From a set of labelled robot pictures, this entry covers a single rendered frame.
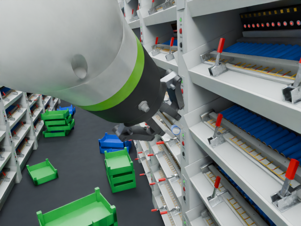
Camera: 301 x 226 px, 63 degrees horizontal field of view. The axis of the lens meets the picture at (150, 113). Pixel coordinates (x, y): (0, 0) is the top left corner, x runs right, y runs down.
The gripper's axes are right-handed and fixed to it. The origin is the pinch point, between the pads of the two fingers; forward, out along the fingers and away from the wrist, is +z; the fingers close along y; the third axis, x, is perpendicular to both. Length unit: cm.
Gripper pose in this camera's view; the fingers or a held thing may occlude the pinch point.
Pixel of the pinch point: (169, 124)
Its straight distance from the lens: 48.5
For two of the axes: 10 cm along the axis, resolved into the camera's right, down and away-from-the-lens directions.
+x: 6.5, 6.4, -4.2
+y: -6.9, 7.3, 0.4
